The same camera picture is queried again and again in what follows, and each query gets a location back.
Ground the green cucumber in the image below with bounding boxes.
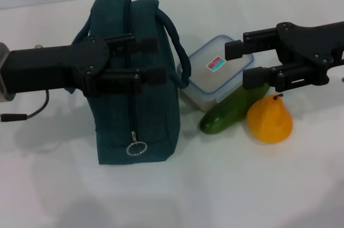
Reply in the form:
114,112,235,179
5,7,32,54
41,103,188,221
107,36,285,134
199,82,271,135

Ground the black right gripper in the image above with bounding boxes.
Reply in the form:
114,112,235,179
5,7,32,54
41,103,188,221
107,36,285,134
225,21,344,91

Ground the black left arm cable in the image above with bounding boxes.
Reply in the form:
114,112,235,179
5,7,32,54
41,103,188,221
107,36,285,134
0,89,49,123

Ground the dark teal fabric lunch bag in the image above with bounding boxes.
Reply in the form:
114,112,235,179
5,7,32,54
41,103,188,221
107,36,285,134
71,0,192,166

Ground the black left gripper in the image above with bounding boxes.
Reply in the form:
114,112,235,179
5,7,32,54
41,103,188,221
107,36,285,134
5,36,167,97

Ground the orange pear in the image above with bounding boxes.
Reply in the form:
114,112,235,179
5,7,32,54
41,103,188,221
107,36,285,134
246,93,293,144

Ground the clear plastic food container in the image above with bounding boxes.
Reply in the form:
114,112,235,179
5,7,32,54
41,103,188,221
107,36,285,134
176,35,255,112

